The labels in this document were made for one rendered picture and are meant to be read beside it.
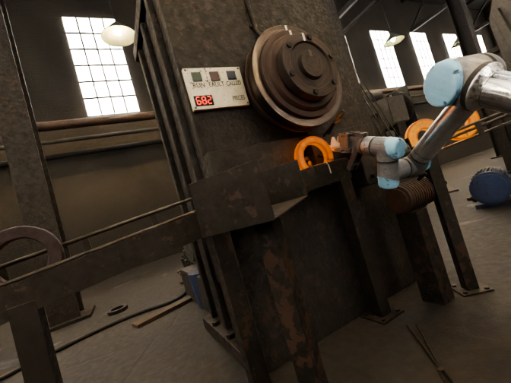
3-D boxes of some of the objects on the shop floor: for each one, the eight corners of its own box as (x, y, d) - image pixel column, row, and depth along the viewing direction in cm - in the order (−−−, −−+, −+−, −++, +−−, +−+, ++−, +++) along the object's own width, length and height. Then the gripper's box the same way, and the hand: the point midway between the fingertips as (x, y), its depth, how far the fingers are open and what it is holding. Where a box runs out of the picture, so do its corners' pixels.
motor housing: (414, 303, 125) (379, 188, 127) (442, 284, 135) (408, 178, 137) (445, 309, 114) (405, 183, 116) (472, 288, 124) (435, 172, 126)
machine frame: (204, 327, 168) (127, 52, 175) (335, 264, 217) (271, 52, 224) (255, 381, 103) (131, -60, 110) (426, 273, 152) (333, -27, 159)
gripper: (373, 131, 112) (335, 130, 131) (357, 134, 109) (321, 133, 127) (373, 152, 115) (336, 149, 133) (357, 156, 111) (322, 152, 129)
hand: (331, 147), depth 130 cm, fingers closed
